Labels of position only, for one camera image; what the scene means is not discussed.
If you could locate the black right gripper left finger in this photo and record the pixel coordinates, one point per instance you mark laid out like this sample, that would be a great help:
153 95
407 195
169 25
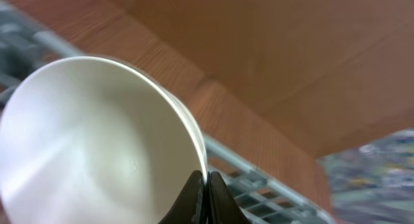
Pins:
188 207

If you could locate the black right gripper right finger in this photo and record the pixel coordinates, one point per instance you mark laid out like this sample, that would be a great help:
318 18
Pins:
222 208

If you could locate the white bowl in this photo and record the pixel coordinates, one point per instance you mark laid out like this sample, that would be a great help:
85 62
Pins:
91 140

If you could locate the grey plastic dishwasher rack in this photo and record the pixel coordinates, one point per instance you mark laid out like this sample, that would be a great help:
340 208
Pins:
262 198

